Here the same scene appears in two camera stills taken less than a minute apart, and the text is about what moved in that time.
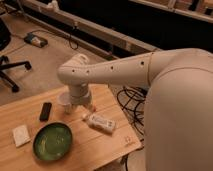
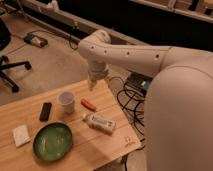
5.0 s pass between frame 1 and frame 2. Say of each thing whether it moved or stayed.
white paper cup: stayed
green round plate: stayed
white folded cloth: stayed
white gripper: moved
